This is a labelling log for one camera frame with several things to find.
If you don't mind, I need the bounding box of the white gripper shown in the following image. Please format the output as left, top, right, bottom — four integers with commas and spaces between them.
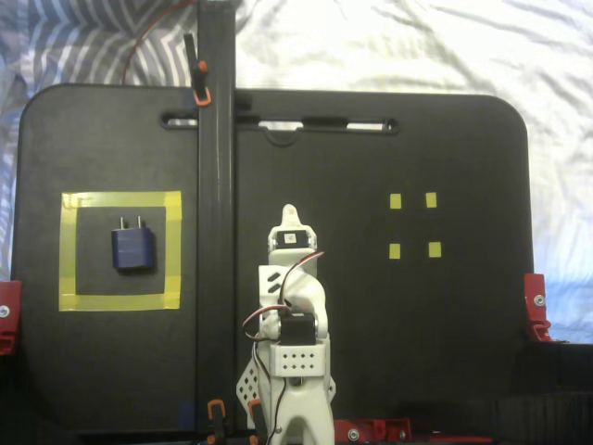
267, 203, 321, 270

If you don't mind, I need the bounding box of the orange black spring clamp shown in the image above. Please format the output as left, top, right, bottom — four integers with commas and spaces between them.
247, 400, 269, 444
183, 32, 213, 108
207, 400, 229, 445

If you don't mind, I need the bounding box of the red plastic clamp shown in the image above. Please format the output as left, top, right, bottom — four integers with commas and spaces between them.
523, 272, 553, 343
333, 418, 413, 442
0, 279, 23, 357

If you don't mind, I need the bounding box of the yellow tape square outline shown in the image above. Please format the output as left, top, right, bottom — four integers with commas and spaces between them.
57, 189, 183, 312

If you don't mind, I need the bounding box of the thin red cable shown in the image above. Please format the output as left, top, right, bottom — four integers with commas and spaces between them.
120, 0, 198, 87

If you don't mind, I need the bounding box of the blue white charger block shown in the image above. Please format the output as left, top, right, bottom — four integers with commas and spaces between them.
109, 215, 157, 274

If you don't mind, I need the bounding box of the red white black servo cable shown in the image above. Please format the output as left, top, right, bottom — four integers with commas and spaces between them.
241, 249, 325, 439

